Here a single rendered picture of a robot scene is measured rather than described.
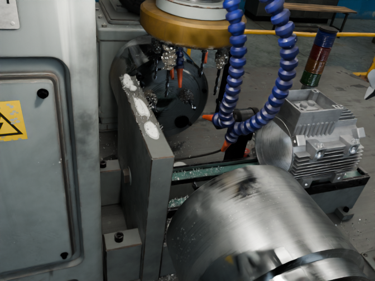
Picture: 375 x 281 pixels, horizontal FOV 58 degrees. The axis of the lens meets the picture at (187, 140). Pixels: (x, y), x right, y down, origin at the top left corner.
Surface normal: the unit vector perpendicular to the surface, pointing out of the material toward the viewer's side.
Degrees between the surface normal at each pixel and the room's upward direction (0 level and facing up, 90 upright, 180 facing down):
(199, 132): 0
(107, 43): 90
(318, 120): 90
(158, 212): 90
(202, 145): 0
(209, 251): 54
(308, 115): 90
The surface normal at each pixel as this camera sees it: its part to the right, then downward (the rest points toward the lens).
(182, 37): -0.15, 0.55
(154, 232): 0.33, 0.58
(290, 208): 0.22, -0.82
